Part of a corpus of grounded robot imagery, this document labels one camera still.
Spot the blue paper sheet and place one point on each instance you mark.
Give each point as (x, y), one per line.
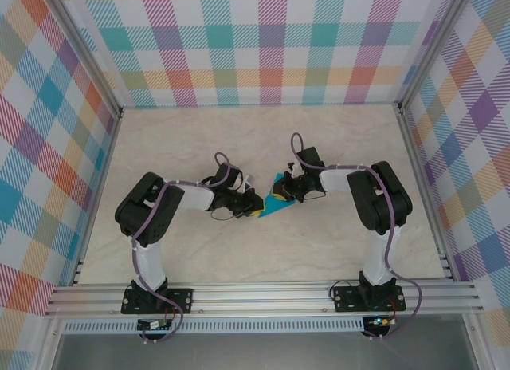
(275, 208)

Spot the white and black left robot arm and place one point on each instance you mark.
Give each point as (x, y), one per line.
(195, 198)

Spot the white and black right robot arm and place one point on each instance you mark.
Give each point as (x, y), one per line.
(338, 182)

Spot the grey metal sheet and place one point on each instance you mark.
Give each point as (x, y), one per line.
(259, 352)

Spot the small black circuit board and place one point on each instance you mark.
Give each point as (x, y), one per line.
(149, 325)

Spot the small circuit board green light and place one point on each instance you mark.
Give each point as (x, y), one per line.
(380, 321)

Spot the aluminium mounting rail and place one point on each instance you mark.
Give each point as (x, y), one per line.
(259, 300)

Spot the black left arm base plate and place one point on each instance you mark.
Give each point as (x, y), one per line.
(185, 296)

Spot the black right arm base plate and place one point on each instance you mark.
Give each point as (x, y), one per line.
(342, 298)

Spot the aluminium side rail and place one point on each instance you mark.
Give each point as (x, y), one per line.
(425, 186)
(105, 162)

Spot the aluminium frame upright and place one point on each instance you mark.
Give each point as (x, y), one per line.
(433, 47)
(84, 47)

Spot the aluminium frame leg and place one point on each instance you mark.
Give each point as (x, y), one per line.
(480, 346)
(49, 346)

